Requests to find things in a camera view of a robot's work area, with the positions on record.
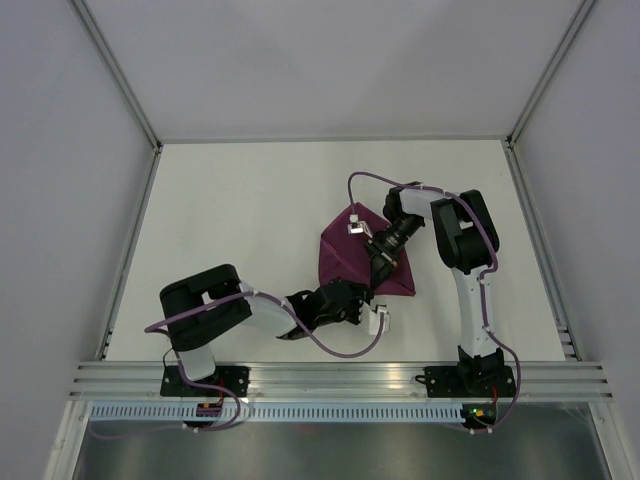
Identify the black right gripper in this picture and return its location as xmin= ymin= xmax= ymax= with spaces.
xmin=363 ymin=213 xmax=423 ymax=289

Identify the purple cloth napkin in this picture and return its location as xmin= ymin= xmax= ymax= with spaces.
xmin=318 ymin=207 xmax=416 ymax=297

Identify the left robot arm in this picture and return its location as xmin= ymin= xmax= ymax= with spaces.
xmin=145 ymin=264 xmax=374 ymax=396

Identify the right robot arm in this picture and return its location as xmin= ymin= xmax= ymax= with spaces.
xmin=365 ymin=182 xmax=504 ymax=395

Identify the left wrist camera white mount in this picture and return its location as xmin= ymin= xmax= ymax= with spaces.
xmin=362 ymin=303 xmax=391 ymax=336

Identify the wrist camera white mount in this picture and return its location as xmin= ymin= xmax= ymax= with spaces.
xmin=362 ymin=303 xmax=391 ymax=336
xmin=347 ymin=213 xmax=373 ymax=238

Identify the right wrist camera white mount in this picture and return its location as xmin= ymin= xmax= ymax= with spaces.
xmin=347 ymin=213 xmax=373 ymax=238

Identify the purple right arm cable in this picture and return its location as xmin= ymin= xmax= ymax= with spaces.
xmin=347 ymin=171 xmax=524 ymax=401

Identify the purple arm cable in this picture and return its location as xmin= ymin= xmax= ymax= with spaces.
xmin=89 ymin=292 xmax=386 ymax=441
xmin=347 ymin=171 xmax=524 ymax=401

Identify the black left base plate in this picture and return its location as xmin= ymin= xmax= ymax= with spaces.
xmin=160 ymin=366 xmax=250 ymax=398

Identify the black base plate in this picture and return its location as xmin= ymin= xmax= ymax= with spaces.
xmin=160 ymin=366 xmax=250 ymax=398
xmin=414 ymin=366 xmax=516 ymax=398

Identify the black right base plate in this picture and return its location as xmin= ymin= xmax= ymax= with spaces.
xmin=414 ymin=366 xmax=516 ymax=398

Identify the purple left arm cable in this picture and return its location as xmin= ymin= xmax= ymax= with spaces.
xmin=89 ymin=292 xmax=386 ymax=441

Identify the aluminium front rail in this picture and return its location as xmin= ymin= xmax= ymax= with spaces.
xmin=67 ymin=361 xmax=613 ymax=403

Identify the white slotted cable duct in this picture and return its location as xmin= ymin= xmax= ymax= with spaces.
xmin=90 ymin=401 xmax=463 ymax=423

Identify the aluminium frame post right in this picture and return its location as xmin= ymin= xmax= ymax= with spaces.
xmin=505 ymin=0 xmax=599 ymax=149

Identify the aluminium frame post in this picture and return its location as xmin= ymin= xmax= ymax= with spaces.
xmin=68 ymin=0 xmax=162 ymax=152
xmin=505 ymin=0 xmax=599 ymax=149

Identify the aluminium frame post left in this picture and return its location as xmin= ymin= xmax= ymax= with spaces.
xmin=68 ymin=0 xmax=162 ymax=152

